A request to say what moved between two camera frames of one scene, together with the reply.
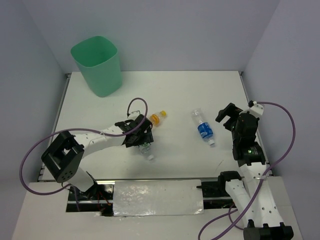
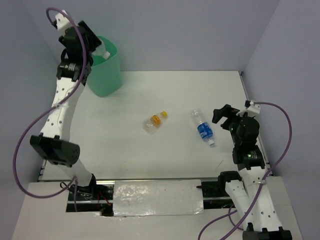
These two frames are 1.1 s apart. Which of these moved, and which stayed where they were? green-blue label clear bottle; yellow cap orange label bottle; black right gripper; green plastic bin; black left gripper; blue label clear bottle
Moved: green-blue label clear bottle; black left gripper
Stayed: yellow cap orange label bottle; green plastic bin; black right gripper; blue label clear bottle
